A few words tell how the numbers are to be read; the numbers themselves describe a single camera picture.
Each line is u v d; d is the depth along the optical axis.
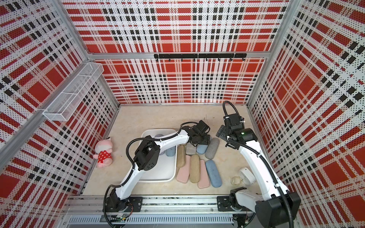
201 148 0.91
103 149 0.89
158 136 1.03
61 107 0.69
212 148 0.91
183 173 0.82
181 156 0.86
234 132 0.51
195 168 0.80
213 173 0.82
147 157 0.57
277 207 0.37
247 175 0.75
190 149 0.92
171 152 0.90
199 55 0.88
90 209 0.73
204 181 0.80
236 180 0.82
